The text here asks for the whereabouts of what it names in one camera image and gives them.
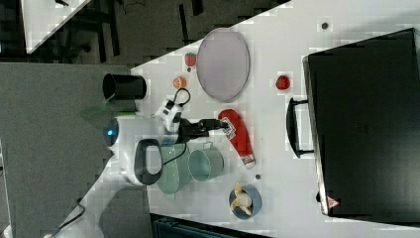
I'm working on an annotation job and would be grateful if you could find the peeled toy banana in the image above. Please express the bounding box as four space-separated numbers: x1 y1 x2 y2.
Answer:
230 182 253 216

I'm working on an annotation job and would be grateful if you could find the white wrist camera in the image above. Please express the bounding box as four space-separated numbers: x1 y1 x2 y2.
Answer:
154 99 183 133

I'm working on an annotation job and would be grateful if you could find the green oval strainer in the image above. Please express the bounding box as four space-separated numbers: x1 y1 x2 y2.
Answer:
157 144 191 194

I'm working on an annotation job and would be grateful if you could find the red toy strawberry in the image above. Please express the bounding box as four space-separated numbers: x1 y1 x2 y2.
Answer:
184 53 197 66

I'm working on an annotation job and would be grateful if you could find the toy orange half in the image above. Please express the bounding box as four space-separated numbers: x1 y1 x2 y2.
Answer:
172 76 187 89

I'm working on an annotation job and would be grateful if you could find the red ketchup bottle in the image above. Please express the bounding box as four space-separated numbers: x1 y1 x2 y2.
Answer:
218 109 256 170

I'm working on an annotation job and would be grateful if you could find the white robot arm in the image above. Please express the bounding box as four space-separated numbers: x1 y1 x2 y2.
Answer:
44 113 228 238

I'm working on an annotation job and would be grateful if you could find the silver toaster oven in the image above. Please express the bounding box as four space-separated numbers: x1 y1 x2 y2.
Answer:
286 28 420 227

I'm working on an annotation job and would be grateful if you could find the small red toy tomato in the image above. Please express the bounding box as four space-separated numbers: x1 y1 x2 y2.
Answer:
275 75 290 90

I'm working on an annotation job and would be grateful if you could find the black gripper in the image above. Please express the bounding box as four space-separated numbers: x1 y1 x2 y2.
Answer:
177 118 229 143

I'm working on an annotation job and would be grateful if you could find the blue bowl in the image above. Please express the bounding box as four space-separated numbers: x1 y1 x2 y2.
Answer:
232 184 263 220

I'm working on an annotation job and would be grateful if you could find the black round cup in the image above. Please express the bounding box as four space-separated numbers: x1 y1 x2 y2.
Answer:
102 73 148 100

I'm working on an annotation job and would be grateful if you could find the blue table frame rail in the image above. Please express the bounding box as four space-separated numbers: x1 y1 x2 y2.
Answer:
150 213 275 238

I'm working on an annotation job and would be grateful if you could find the green plastic scoop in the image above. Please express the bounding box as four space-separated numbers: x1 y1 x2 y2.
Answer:
80 94 115 118

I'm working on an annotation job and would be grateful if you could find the green metal mug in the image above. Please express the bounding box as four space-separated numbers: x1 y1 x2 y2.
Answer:
188 142 224 181

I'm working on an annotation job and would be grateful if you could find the grey round plate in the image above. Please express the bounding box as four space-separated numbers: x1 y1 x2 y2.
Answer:
196 28 251 102

